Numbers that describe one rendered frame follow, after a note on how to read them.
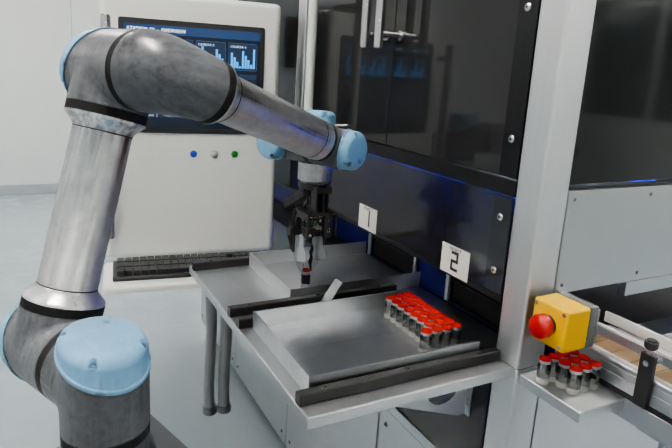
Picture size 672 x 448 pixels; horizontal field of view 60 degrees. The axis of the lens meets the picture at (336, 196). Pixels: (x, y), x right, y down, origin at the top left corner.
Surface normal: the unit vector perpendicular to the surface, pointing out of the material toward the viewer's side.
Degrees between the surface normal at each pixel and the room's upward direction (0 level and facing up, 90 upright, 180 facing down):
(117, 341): 7
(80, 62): 75
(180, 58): 61
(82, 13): 90
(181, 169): 90
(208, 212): 90
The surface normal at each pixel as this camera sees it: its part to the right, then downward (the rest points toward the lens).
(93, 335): 0.16, -0.94
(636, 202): 0.47, 0.22
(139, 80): -0.11, 0.36
